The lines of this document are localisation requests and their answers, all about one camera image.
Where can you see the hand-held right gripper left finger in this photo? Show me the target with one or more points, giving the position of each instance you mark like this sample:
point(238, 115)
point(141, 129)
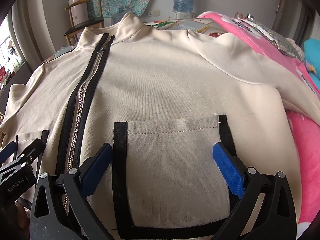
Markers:
point(100, 165)

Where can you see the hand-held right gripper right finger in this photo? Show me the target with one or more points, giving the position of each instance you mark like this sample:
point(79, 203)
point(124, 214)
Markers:
point(226, 166)

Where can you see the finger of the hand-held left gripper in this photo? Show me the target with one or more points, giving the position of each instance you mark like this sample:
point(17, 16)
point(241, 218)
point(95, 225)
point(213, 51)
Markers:
point(31, 150)
point(7, 151)

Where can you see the beige zip jacket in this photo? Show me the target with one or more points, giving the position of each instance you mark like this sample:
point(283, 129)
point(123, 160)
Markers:
point(162, 80)

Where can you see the pink floral blanket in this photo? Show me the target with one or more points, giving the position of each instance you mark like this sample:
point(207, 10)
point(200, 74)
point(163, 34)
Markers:
point(272, 55)

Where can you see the grey curtain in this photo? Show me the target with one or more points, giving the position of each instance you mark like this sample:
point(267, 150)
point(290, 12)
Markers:
point(37, 25)

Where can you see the wooden chair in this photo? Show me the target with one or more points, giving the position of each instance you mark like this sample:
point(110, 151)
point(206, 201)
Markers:
point(82, 28)

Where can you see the grey lace-trimmed pillow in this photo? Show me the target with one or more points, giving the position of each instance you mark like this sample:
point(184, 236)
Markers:
point(272, 36)

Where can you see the blue plush toy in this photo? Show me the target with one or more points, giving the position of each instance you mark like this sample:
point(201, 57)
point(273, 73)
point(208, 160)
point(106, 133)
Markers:
point(312, 55)

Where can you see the fruit print tablecloth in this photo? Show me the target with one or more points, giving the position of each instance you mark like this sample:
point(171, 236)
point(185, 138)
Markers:
point(185, 26)

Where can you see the white cylindrical appliance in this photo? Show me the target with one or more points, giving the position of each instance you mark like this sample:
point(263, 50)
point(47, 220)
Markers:
point(78, 10)

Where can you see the empty clear water jug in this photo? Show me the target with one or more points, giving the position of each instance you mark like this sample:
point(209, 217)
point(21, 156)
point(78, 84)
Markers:
point(117, 18)

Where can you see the white water dispenser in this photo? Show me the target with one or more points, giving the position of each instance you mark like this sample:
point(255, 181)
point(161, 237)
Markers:
point(186, 16)

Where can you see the white wall socket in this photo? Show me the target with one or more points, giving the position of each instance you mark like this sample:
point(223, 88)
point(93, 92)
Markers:
point(153, 13)

